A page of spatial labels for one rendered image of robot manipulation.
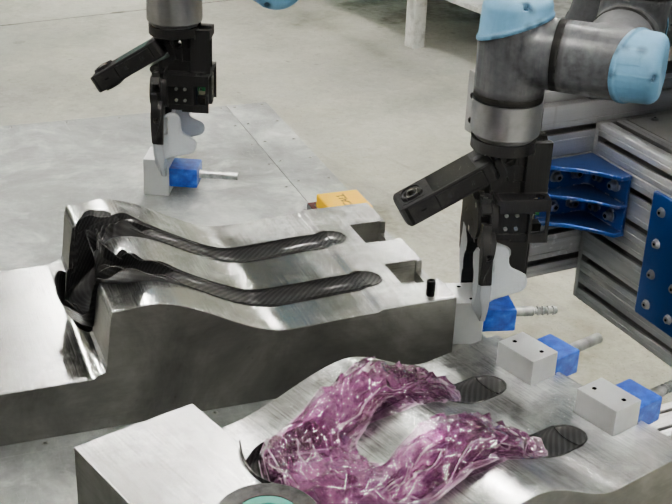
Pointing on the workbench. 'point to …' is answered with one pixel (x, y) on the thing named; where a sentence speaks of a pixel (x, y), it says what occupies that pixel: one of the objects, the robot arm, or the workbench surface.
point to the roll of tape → (267, 495)
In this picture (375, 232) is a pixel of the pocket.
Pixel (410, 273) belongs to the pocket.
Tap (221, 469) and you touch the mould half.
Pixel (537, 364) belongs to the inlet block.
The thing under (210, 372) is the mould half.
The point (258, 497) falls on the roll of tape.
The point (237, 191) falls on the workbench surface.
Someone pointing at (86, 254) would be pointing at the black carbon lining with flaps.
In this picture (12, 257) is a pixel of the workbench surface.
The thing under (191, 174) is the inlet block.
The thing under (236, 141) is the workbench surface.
